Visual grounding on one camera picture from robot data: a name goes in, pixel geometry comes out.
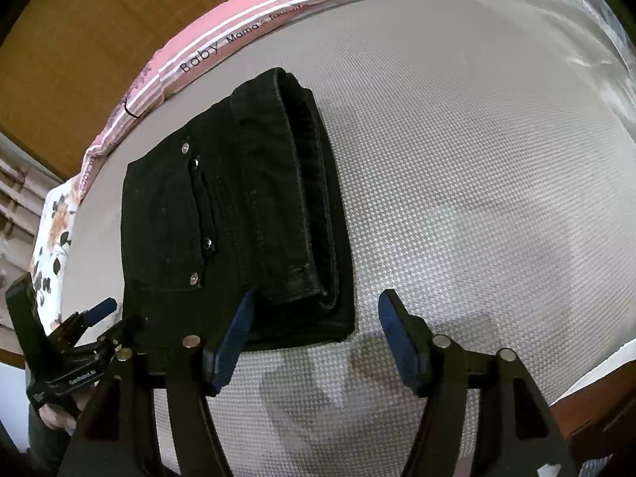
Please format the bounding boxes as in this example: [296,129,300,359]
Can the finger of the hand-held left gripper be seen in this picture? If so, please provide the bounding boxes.
[96,316,146,355]
[48,297,119,345]

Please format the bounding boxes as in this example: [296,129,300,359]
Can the pink striped printed blanket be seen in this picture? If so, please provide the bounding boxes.
[74,0,408,190]

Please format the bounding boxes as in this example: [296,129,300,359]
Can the black pants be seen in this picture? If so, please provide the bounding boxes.
[120,67,357,353]

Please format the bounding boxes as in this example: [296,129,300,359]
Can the person's left hand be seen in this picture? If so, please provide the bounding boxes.
[38,394,88,431]

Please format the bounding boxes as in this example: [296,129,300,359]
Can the beige textured blanket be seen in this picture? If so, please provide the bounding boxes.
[60,0,636,477]

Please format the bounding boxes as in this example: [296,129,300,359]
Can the person's left forearm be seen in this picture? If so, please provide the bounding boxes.
[27,407,75,477]

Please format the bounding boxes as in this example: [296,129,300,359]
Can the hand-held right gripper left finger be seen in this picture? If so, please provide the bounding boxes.
[60,290,259,477]

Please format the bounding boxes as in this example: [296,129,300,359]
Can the clear plastic sheet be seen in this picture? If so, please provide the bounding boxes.
[544,0,636,125]

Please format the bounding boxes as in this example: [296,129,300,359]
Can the white floral cloth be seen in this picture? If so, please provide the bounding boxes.
[27,176,83,330]

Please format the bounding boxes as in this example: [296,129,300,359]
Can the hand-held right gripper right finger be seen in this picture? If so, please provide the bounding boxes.
[378,288,580,477]

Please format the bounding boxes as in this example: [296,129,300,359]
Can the white slatted panel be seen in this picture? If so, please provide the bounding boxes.
[0,132,65,359]

